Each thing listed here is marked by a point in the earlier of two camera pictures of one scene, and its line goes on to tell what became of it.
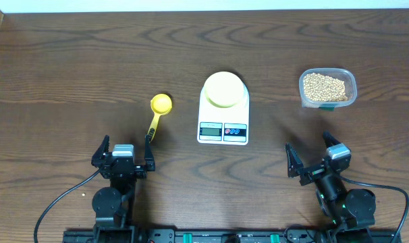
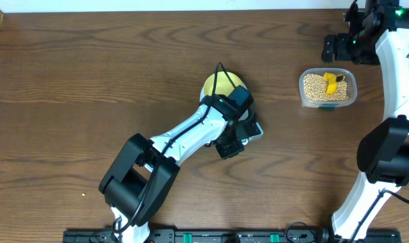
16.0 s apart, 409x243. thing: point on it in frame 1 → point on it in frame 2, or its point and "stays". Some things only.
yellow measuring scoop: (161, 104) → (333, 82)
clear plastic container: (324, 88) stays
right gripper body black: (312, 173) → (355, 48)
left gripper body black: (122, 169) → (230, 148)
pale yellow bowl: (223, 89) stays
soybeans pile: (320, 88) stays
